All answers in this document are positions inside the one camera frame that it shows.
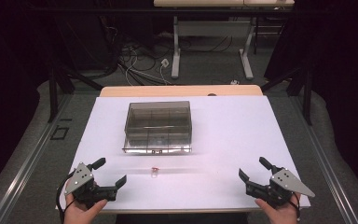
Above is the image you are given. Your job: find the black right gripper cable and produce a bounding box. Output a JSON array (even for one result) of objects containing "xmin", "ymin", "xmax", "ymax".
[{"xmin": 288, "ymin": 193, "xmax": 302, "ymax": 222}]

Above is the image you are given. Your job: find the person's right hand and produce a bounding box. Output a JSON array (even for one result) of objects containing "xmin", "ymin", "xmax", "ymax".
[{"xmin": 254, "ymin": 191, "xmax": 302, "ymax": 224}]

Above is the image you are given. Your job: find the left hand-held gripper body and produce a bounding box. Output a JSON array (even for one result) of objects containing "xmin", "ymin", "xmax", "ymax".
[{"xmin": 63, "ymin": 161, "xmax": 118, "ymax": 209}]

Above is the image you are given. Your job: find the bundle of floor cables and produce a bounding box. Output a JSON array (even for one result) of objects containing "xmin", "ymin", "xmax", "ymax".
[{"xmin": 106, "ymin": 26, "xmax": 235, "ymax": 87}]

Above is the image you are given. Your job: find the clear plastic compartment box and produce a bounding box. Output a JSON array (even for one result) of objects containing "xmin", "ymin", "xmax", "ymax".
[{"xmin": 121, "ymin": 100, "xmax": 194, "ymax": 155}]

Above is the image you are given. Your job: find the white table cover sheet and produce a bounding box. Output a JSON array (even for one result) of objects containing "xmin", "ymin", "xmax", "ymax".
[{"xmin": 55, "ymin": 95, "xmax": 311, "ymax": 211}]

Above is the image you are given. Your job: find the black metal stand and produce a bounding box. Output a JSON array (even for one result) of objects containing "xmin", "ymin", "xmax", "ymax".
[
  {"xmin": 259, "ymin": 66, "xmax": 314, "ymax": 126},
  {"xmin": 45, "ymin": 63, "xmax": 104, "ymax": 124}
]

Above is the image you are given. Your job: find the beige desk with white legs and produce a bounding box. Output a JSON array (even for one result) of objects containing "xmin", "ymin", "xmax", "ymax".
[{"xmin": 153, "ymin": 0, "xmax": 296, "ymax": 80}]

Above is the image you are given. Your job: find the person's left hand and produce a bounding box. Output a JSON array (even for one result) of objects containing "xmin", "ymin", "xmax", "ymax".
[{"xmin": 62, "ymin": 191, "xmax": 109, "ymax": 224}]

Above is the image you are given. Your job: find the aluminium floor rail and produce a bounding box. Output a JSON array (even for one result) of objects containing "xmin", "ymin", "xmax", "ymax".
[
  {"xmin": 0, "ymin": 92, "xmax": 73, "ymax": 224},
  {"xmin": 287, "ymin": 92, "xmax": 358, "ymax": 224}
]

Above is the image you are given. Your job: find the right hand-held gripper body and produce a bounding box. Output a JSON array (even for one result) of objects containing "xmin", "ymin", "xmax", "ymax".
[{"xmin": 245, "ymin": 167, "xmax": 316, "ymax": 209}]

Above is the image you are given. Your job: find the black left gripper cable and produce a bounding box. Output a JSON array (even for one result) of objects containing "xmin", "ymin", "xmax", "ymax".
[{"xmin": 55, "ymin": 173, "xmax": 76, "ymax": 224}]

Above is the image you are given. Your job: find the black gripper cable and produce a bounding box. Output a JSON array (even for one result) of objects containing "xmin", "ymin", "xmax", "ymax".
[
  {"xmin": 288, "ymin": 193, "xmax": 302, "ymax": 222},
  {"xmin": 55, "ymin": 173, "xmax": 76, "ymax": 224}
]

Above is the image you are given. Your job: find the dark curtain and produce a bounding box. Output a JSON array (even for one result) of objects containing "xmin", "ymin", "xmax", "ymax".
[
  {"xmin": 0, "ymin": 0, "xmax": 60, "ymax": 200},
  {"xmin": 264, "ymin": 0, "xmax": 358, "ymax": 189}
]

